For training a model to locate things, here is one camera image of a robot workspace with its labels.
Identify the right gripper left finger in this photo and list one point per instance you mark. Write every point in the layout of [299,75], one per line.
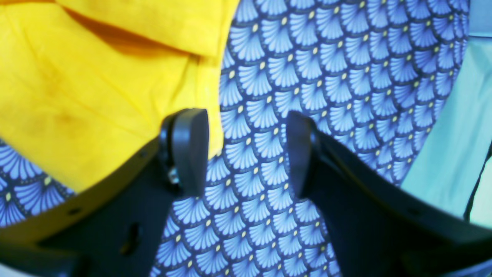
[114,228]

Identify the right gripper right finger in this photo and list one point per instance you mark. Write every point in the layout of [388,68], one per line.
[376,229]

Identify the yellow T-shirt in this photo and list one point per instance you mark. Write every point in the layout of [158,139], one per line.
[87,83]

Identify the white bin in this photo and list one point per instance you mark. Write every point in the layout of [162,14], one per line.
[453,171]

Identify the blue fan-patterned table cloth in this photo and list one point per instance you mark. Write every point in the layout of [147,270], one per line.
[372,74]

